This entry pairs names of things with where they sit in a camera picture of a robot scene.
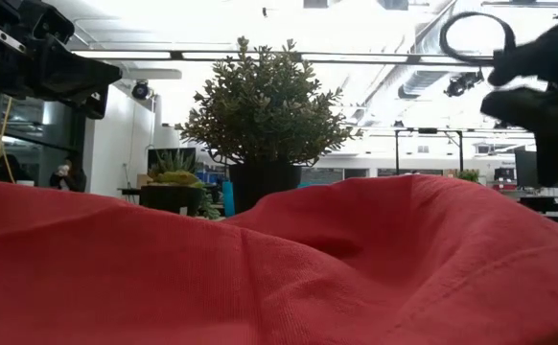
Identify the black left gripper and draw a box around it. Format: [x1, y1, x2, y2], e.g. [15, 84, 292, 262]
[0, 0, 124, 120]

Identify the large black monitor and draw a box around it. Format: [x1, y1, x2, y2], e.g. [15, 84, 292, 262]
[514, 149, 540, 189]

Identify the black ceiling spotlight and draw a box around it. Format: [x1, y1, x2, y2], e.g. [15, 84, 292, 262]
[444, 69, 485, 99]

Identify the small green background plant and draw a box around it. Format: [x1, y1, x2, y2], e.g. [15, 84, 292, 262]
[455, 168, 481, 183]

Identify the black background desk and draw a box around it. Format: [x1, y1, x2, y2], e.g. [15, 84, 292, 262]
[518, 186, 558, 232]

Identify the person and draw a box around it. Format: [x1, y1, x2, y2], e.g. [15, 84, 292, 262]
[48, 155, 88, 193]
[0, 152, 34, 184]

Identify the small black monitor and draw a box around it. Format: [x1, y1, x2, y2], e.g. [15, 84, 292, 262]
[147, 147, 198, 173]

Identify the potted succulent plant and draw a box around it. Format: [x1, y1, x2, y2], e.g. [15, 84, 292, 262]
[138, 148, 222, 220]

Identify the bushy plant in black pot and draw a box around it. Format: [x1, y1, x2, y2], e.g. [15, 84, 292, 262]
[174, 36, 364, 215]

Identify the red cloth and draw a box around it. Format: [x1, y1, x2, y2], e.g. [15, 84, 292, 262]
[0, 172, 558, 345]

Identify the round black ceiling camera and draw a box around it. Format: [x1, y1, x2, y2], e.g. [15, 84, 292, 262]
[131, 80, 151, 101]

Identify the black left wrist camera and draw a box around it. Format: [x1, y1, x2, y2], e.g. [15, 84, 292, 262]
[17, 0, 76, 45]

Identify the black window frame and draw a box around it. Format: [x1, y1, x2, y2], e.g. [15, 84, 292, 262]
[0, 90, 92, 193]

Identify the yellow cable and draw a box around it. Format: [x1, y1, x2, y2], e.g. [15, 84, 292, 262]
[0, 93, 17, 184]

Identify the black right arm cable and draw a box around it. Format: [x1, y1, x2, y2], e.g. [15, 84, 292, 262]
[438, 11, 519, 67]

